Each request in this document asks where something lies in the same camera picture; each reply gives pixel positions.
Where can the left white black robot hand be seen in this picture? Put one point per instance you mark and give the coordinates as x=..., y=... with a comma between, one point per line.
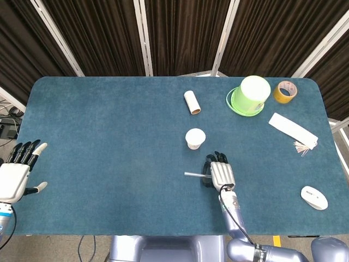
x=13, y=178

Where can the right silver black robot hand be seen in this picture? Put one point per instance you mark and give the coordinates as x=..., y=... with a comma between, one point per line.
x=222, y=174

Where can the clear plastic straw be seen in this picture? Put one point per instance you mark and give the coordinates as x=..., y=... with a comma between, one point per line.
x=192, y=173

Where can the right lavender robot arm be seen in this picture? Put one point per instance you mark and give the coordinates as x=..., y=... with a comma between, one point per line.
x=231, y=208

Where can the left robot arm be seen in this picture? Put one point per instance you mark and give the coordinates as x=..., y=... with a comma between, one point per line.
x=4, y=218

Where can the small white paper cup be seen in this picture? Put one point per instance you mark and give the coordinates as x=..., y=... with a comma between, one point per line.
x=195, y=136

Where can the white cardboard tube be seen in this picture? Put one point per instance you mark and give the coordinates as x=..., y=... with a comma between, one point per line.
x=191, y=101

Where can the flat white paper sleeve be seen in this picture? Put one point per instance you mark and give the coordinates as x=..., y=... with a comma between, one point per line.
x=289, y=127

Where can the bundle of toothpicks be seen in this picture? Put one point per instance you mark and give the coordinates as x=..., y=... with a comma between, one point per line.
x=301, y=148

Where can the upturned green plastic bucket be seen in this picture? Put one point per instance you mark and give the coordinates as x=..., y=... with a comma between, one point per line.
x=253, y=92

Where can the white computer mouse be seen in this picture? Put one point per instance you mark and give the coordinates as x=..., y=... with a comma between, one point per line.
x=313, y=197

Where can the yellow packing tape roll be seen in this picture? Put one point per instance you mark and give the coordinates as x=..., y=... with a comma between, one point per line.
x=278, y=96

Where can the lavender robot torso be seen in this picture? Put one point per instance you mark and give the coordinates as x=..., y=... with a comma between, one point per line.
x=163, y=251

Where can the blue felt table mat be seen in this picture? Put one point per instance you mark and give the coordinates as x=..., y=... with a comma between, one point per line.
x=109, y=150

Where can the dark brown curtain partition panel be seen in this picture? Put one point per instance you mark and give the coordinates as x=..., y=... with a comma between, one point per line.
x=21, y=49
x=272, y=35
x=332, y=82
x=95, y=35
x=182, y=35

